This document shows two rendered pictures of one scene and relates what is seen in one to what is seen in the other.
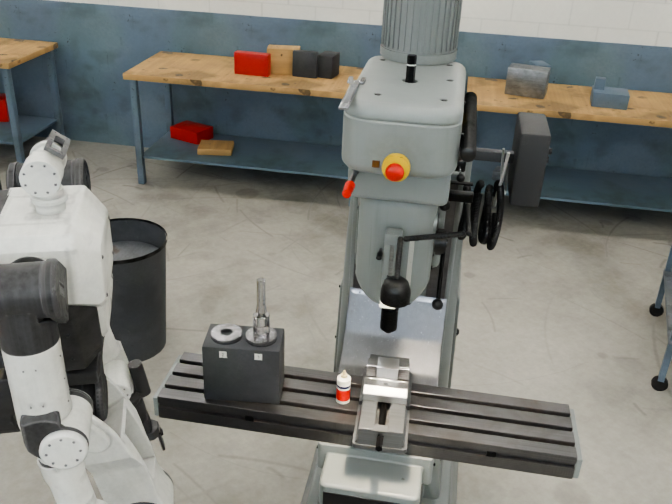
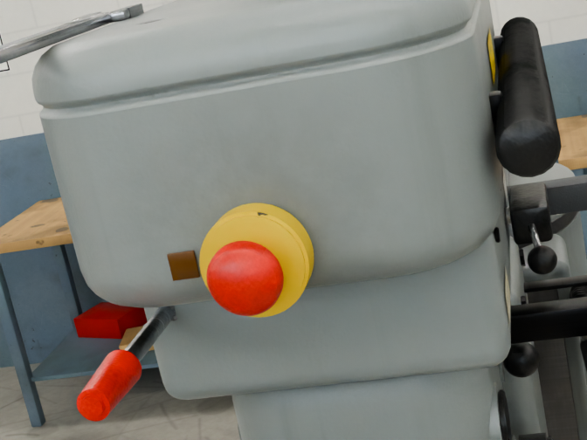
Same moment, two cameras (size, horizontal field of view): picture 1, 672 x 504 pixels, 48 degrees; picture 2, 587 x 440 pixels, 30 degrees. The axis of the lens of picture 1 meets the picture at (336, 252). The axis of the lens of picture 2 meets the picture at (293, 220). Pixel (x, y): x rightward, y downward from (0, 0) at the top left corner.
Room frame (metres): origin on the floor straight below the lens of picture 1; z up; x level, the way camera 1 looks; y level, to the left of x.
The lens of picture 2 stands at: (0.95, -0.20, 1.93)
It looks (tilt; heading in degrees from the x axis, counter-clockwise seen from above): 15 degrees down; 5
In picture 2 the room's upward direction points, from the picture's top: 12 degrees counter-clockwise
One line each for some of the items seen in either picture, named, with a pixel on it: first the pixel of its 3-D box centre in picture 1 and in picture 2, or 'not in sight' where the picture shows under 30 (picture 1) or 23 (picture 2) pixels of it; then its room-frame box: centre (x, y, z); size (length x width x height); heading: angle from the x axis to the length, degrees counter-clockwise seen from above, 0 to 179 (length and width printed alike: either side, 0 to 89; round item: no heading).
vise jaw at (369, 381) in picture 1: (385, 390); not in sight; (1.68, -0.16, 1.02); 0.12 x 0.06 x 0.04; 83
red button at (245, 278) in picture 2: (394, 171); (247, 275); (1.49, -0.12, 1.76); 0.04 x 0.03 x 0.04; 82
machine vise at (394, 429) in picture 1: (385, 394); not in sight; (1.71, -0.16, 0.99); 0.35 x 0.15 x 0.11; 173
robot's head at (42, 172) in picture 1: (45, 174); not in sight; (1.21, 0.51, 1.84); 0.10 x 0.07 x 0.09; 12
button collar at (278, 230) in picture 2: (396, 167); (257, 260); (1.51, -0.12, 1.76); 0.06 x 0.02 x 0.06; 82
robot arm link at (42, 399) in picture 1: (49, 395); not in sight; (0.99, 0.47, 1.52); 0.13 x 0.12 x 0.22; 13
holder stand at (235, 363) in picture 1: (244, 361); not in sight; (1.77, 0.25, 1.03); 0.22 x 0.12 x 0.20; 88
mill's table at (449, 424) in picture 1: (364, 411); not in sight; (1.75, -0.11, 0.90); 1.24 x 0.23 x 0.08; 82
